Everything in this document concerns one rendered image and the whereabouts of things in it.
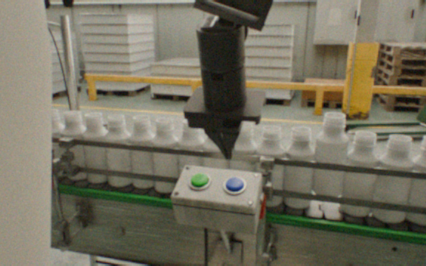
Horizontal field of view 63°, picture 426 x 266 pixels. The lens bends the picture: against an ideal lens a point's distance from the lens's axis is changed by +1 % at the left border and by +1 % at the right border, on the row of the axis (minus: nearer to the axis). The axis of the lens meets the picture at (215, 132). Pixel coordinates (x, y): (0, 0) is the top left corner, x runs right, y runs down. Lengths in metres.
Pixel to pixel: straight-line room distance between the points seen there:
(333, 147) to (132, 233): 0.49
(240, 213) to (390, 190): 0.30
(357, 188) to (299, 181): 0.11
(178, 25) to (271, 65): 2.92
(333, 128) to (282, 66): 5.35
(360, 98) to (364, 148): 4.55
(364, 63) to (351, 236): 4.53
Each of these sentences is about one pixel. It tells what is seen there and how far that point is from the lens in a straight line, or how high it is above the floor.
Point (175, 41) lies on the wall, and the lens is 8.25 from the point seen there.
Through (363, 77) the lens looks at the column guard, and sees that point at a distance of 5.21.
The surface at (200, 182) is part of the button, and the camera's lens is 0.58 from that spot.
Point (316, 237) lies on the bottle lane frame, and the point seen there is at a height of 0.96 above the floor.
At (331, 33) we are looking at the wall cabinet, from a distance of 7.37.
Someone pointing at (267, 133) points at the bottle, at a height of 1.16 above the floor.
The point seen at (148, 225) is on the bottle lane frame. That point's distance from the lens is 0.83.
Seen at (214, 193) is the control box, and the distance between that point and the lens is 0.57.
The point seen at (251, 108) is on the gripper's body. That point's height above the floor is 1.26.
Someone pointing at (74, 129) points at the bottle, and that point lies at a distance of 0.87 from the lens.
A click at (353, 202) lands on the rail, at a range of 0.73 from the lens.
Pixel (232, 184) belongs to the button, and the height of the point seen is 1.12.
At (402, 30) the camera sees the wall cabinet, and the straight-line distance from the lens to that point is 7.53.
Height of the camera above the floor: 1.37
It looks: 18 degrees down
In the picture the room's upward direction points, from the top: straight up
